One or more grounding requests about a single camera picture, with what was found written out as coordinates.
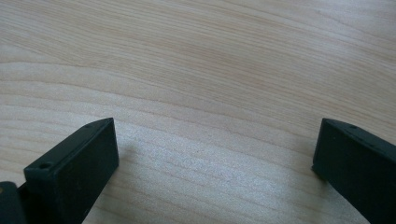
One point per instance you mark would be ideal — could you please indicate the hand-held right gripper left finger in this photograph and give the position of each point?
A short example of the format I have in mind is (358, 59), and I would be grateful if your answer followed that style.
(71, 168)

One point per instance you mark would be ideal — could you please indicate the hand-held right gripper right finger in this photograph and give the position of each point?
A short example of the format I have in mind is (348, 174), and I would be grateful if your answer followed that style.
(358, 168)

